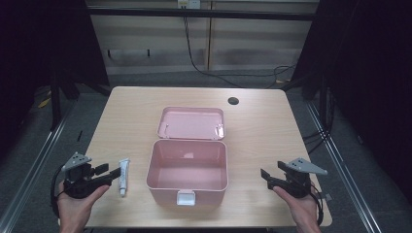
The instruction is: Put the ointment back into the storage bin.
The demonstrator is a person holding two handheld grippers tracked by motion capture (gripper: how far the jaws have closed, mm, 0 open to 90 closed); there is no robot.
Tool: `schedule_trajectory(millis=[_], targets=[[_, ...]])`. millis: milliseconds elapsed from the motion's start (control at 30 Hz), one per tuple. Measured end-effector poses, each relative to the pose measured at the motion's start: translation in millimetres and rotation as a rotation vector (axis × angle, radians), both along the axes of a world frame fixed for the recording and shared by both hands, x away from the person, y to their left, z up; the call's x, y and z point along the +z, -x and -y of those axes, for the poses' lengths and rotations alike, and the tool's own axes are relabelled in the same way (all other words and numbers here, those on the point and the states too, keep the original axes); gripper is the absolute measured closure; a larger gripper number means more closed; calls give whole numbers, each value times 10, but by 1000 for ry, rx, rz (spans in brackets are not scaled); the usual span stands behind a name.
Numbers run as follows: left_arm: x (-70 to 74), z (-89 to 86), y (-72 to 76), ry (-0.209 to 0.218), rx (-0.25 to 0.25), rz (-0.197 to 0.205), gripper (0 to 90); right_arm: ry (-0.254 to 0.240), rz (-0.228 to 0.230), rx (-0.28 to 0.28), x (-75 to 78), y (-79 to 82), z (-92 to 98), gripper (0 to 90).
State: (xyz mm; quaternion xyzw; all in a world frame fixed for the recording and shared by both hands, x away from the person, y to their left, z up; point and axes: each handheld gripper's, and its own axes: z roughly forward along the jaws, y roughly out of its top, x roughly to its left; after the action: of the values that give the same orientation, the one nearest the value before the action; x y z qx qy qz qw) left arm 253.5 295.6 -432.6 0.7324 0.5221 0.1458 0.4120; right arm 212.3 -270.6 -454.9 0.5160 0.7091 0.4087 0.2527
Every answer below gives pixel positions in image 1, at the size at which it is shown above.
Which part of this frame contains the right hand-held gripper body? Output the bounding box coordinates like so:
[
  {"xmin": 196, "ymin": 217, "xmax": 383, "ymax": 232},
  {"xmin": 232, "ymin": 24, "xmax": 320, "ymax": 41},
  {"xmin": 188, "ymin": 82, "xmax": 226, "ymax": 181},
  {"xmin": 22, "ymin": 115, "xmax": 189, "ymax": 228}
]
[{"xmin": 266, "ymin": 157, "xmax": 328, "ymax": 199}]

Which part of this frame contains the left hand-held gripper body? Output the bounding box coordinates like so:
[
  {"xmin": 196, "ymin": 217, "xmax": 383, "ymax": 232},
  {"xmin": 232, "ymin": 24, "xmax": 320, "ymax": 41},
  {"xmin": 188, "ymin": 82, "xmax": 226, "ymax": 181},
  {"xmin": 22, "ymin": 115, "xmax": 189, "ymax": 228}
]
[{"xmin": 61, "ymin": 151, "xmax": 113, "ymax": 199}]

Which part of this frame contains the long black wall cable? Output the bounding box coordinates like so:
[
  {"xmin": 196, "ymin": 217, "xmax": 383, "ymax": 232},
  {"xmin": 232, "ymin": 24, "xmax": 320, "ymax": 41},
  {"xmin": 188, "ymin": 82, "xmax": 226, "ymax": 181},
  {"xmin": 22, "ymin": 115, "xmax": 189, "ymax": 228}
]
[{"xmin": 182, "ymin": 15, "xmax": 296, "ymax": 89}]

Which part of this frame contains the white wall outlet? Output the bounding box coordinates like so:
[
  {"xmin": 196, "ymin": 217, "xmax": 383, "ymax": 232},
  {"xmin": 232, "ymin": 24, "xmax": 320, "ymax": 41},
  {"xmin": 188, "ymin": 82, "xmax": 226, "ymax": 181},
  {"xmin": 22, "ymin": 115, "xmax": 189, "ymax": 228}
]
[{"xmin": 177, "ymin": 0, "xmax": 202, "ymax": 10}]

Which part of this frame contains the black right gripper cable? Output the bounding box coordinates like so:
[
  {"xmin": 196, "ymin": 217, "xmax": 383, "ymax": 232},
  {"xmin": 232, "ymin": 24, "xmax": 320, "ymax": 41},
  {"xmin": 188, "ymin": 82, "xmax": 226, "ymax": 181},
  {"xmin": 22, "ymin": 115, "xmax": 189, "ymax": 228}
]
[{"xmin": 309, "ymin": 183, "xmax": 326, "ymax": 226}]

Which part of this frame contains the bundle of black floor cables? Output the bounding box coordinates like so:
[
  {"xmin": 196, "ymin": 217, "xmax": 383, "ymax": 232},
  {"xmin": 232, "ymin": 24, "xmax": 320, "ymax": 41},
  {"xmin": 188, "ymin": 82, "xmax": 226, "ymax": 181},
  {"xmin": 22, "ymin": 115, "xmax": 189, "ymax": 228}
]
[{"xmin": 301, "ymin": 86, "xmax": 336, "ymax": 155}]

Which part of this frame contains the person's right hand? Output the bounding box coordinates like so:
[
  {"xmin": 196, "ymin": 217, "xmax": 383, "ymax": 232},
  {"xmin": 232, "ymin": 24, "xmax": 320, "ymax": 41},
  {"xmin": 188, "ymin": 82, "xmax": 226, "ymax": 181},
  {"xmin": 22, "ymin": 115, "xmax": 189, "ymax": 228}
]
[{"xmin": 272, "ymin": 186, "xmax": 321, "ymax": 224}]

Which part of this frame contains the person's left hand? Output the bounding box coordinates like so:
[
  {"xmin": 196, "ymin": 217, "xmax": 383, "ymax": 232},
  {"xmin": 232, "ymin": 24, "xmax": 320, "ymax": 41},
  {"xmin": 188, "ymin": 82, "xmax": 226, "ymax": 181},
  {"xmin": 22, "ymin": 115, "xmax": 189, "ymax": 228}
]
[{"xmin": 56, "ymin": 181, "xmax": 111, "ymax": 224}]

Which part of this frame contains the black curtain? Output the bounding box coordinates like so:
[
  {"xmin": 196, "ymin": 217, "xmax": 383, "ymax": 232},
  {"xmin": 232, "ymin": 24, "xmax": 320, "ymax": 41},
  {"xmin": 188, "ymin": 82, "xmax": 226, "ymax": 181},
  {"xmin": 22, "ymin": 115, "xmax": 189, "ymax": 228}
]
[
  {"xmin": 0, "ymin": 0, "xmax": 111, "ymax": 159},
  {"xmin": 291, "ymin": 0, "xmax": 412, "ymax": 198}
]

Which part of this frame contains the white ointment tube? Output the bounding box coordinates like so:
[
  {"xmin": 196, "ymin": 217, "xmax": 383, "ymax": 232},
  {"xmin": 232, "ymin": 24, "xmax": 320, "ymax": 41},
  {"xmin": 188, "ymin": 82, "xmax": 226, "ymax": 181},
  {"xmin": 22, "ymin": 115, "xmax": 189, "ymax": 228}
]
[{"xmin": 118, "ymin": 157, "xmax": 131, "ymax": 198}]

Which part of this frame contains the pink plastic box with lid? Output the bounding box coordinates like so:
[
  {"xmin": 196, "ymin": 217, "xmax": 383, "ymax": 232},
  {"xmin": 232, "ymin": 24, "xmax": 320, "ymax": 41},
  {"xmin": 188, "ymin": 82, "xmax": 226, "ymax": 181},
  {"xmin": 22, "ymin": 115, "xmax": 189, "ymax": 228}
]
[{"xmin": 146, "ymin": 106, "xmax": 229, "ymax": 208}]

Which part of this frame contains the black horizontal frame bar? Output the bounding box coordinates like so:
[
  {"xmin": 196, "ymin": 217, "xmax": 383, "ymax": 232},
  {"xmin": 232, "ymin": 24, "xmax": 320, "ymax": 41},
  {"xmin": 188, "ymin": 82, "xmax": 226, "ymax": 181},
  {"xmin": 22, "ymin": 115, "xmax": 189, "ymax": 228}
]
[{"xmin": 86, "ymin": 7, "xmax": 321, "ymax": 22}]

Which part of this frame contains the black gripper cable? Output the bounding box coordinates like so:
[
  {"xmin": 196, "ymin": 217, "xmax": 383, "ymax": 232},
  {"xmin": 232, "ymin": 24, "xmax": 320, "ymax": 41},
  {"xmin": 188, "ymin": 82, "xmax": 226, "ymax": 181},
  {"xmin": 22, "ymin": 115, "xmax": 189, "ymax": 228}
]
[
  {"xmin": 309, "ymin": 183, "xmax": 326, "ymax": 226},
  {"xmin": 50, "ymin": 164, "xmax": 67, "ymax": 218}
]

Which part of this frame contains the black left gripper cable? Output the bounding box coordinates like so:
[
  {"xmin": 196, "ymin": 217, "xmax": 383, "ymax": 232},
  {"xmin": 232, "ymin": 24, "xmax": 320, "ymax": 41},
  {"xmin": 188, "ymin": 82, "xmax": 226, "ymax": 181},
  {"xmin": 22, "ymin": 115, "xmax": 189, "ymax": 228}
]
[{"xmin": 50, "ymin": 164, "xmax": 67, "ymax": 218}]

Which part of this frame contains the metal floor rail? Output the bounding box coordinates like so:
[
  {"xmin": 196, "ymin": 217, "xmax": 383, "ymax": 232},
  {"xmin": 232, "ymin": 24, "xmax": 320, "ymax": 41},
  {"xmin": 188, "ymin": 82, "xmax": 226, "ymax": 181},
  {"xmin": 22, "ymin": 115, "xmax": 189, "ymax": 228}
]
[
  {"xmin": 0, "ymin": 99, "xmax": 78, "ymax": 233},
  {"xmin": 305, "ymin": 101, "xmax": 384, "ymax": 233}
]

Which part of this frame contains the black metal stand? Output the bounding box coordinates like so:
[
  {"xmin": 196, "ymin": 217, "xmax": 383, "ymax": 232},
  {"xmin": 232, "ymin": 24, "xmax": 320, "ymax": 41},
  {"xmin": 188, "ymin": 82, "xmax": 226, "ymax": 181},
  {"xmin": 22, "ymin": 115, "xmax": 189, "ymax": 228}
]
[{"xmin": 49, "ymin": 73, "xmax": 63, "ymax": 132}]

